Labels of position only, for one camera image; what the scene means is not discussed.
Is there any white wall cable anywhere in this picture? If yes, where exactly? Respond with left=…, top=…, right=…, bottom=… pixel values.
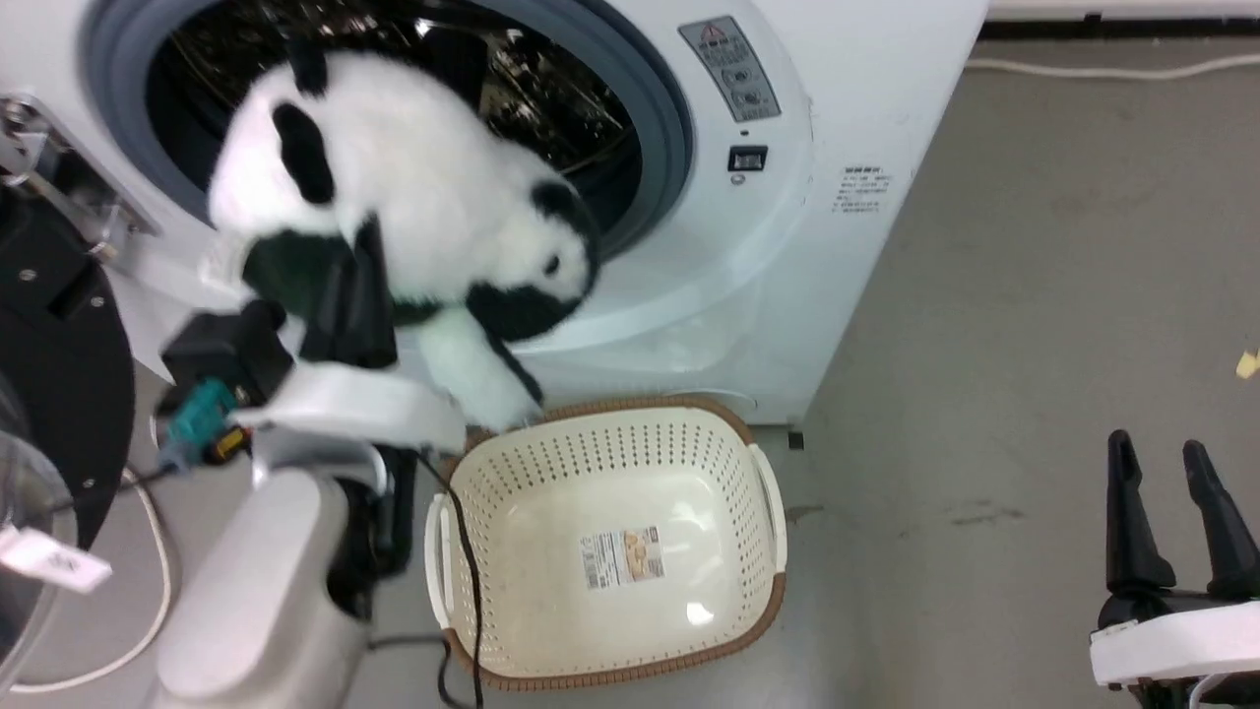
left=965, top=53, right=1260, bottom=82

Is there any teal cable connector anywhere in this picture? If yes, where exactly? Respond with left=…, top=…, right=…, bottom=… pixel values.
left=157, top=378, right=239, bottom=472

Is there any white front-load washing machine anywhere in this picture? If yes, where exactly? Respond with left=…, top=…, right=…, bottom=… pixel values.
left=0, top=0, right=990, bottom=426

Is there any paper product label sticker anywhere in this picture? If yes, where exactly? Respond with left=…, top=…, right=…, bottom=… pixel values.
left=579, top=527, right=665, bottom=590

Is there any white paper tag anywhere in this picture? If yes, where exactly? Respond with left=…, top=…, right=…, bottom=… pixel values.
left=0, top=525, right=113, bottom=594

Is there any grey warning sticker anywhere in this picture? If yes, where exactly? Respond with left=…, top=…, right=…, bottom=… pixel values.
left=677, top=15, right=783, bottom=124

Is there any black and white panda plush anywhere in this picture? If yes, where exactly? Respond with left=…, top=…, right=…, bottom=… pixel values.
left=207, top=34, right=603, bottom=432

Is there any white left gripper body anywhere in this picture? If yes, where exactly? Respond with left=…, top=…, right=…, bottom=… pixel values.
left=232, top=358, right=468, bottom=456

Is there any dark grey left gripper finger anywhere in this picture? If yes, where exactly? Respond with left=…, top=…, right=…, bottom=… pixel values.
left=352, top=215, right=400, bottom=369
left=299, top=248, right=357, bottom=363

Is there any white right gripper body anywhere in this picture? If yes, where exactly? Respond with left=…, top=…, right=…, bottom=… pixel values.
left=1089, top=585, right=1260, bottom=709

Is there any round washing machine door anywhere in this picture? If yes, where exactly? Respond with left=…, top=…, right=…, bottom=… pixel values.
left=0, top=187, right=136, bottom=690

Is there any metal door hinge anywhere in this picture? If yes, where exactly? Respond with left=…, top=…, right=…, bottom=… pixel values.
left=0, top=92, right=160, bottom=261

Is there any cream perforated laundry basket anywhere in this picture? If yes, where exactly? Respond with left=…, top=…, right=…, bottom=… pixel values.
left=424, top=395, right=788, bottom=691

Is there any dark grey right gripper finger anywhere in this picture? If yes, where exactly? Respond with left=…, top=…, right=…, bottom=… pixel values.
left=1181, top=439, right=1260, bottom=600
left=1104, top=429, right=1178, bottom=594

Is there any white floor cable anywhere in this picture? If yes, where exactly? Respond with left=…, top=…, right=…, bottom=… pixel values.
left=8, top=467, right=175, bottom=694

